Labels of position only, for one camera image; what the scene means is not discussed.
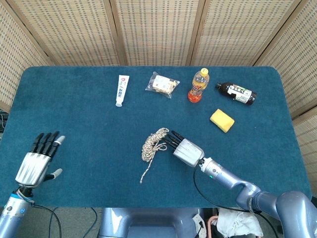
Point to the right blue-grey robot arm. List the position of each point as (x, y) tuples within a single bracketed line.
[(247, 186)]

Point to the clear bag of biscuits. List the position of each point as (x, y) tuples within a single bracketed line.
[(162, 84)]

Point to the orange drink bottle yellow cap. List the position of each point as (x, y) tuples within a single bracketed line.
[(198, 86)]

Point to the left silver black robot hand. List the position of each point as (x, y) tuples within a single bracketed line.
[(32, 168)]

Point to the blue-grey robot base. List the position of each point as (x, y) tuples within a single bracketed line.
[(148, 223)]

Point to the white toothpaste tube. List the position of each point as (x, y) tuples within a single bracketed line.
[(121, 90)]

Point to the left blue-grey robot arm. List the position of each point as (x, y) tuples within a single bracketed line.
[(12, 213)]

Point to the yellow sponge block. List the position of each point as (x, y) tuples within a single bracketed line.
[(222, 120)]

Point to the crumpled white cloth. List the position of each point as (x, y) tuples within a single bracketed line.
[(237, 223)]

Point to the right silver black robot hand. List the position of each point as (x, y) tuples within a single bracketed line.
[(188, 151)]

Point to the black device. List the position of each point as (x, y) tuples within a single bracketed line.
[(3, 121)]

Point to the pink metal frame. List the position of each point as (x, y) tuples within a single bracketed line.
[(208, 226)]

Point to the blue carpet table cover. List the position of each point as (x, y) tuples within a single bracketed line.
[(99, 124)]

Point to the woven rattan screen panel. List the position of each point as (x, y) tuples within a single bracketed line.
[(158, 32), (299, 62), (69, 32), (307, 134), (15, 62), (242, 32)]

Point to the dark bottle white label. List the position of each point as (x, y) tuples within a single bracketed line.
[(239, 93)]

